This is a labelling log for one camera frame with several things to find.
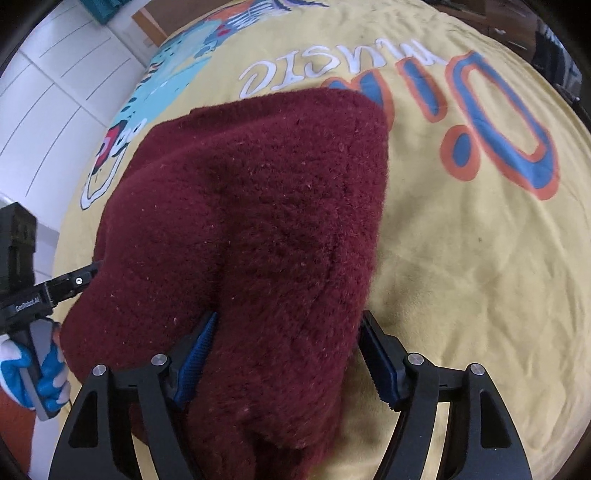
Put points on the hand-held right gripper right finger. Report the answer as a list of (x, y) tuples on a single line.
[(378, 364)]

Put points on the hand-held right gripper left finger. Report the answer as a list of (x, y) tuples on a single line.
[(196, 360)]

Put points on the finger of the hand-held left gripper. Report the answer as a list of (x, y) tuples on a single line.
[(76, 280)]

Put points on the maroon knit sweater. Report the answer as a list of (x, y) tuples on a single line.
[(258, 221)]

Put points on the person's left forearm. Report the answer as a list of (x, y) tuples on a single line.
[(14, 429)]

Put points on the person's left hand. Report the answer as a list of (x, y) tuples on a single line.
[(11, 369)]

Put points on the yellow printed blanket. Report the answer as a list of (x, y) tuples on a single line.
[(461, 254)]

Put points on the white wardrobe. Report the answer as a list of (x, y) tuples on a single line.
[(60, 83)]

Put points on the wooden headboard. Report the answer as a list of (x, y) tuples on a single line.
[(157, 23)]

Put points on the teal wall picture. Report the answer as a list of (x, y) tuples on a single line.
[(106, 9)]

